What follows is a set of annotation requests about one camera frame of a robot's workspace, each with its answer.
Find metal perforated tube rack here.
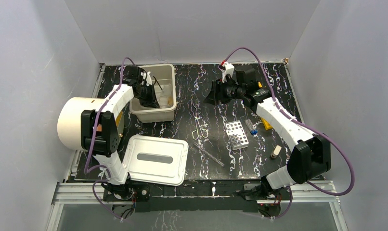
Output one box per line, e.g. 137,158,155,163
224,121,249,151

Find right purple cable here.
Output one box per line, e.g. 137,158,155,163
221,47,355,219

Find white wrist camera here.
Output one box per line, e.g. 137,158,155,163
141,70,153,86
220,61,234,83

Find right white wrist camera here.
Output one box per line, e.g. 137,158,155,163
220,61,234,83

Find white cylindrical centrifuge drum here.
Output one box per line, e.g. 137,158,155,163
57,96,125,153

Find beige plastic bin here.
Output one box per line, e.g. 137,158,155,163
129,64,177,123

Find metal crucible tongs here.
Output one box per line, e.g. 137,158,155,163
190,99,208,140

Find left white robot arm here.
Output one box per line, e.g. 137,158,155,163
80,65,160,200

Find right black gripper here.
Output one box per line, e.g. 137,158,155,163
203,76,245,107

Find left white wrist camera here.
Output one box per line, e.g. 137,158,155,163
141,70,153,86

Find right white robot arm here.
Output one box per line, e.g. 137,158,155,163
204,68,331,199

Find purple cable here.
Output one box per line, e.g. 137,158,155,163
83,57,136,221
221,47,355,219

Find white bin lid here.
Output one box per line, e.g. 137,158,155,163
123,135,189,186

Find yellow test tube rack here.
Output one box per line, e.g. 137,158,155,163
258,81,273,130

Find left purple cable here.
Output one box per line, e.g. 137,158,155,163
83,57,136,221

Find blue capped vial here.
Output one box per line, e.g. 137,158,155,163
245,119,258,135

